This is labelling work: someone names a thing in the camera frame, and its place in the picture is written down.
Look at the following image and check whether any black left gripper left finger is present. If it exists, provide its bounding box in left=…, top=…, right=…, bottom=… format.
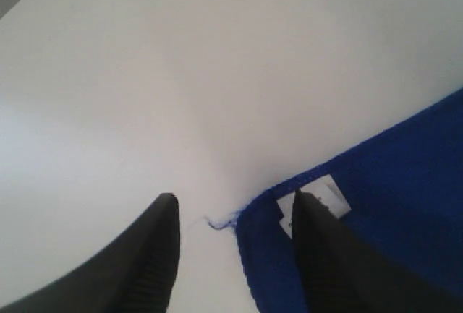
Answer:
left=1, top=193, right=180, bottom=312

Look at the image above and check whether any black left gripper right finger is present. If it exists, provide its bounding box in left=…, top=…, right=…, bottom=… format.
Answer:
left=292, top=190, right=462, bottom=312

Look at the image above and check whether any blue towel with white label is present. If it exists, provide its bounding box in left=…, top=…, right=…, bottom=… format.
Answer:
left=227, top=91, right=462, bottom=312

